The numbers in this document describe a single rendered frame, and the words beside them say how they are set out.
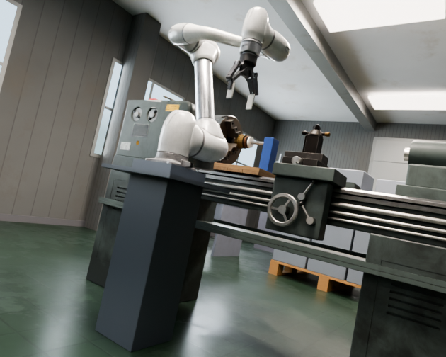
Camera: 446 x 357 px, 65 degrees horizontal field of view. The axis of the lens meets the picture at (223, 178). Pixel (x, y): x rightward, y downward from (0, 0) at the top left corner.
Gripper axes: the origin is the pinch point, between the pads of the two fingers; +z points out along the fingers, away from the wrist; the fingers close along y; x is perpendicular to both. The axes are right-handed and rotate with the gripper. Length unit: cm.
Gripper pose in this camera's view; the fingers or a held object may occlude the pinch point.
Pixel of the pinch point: (239, 101)
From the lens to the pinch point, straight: 151.7
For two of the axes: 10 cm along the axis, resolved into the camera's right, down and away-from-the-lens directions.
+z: -2.0, 9.8, -0.8
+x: 7.4, 1.0, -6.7
